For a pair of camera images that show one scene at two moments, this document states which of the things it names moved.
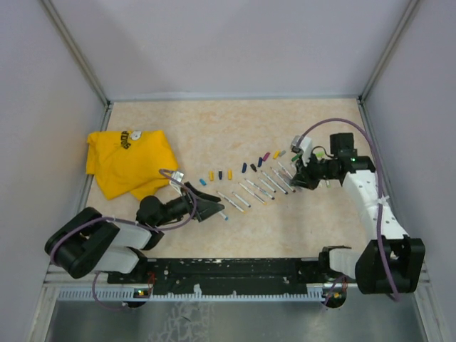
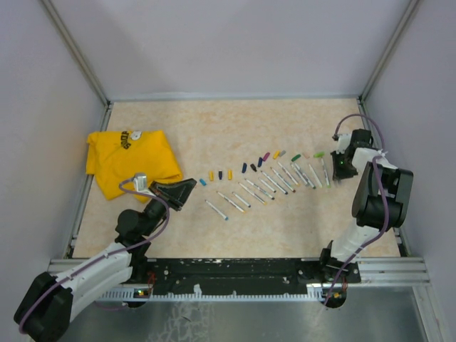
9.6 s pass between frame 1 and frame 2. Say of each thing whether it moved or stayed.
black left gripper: moved
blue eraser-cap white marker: stayed
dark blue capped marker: stayed
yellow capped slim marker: stayed
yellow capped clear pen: stayed
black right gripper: moved
